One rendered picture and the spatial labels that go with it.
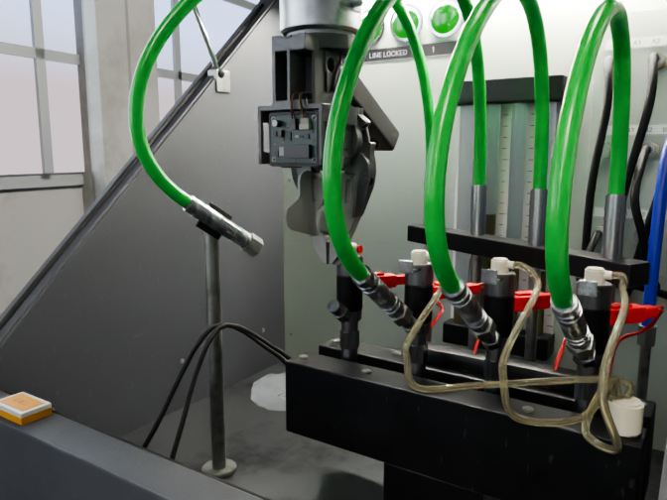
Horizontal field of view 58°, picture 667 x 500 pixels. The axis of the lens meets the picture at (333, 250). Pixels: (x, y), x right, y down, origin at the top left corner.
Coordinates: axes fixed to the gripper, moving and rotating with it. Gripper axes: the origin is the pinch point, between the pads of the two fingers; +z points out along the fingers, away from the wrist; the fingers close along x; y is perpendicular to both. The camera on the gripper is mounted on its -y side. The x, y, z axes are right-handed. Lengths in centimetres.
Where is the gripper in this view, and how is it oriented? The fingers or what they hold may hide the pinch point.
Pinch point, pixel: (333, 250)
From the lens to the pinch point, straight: 60.1
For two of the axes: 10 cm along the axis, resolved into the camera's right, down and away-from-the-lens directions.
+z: 0.0, 9.9, 1.6
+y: -5.5, 1.3, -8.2
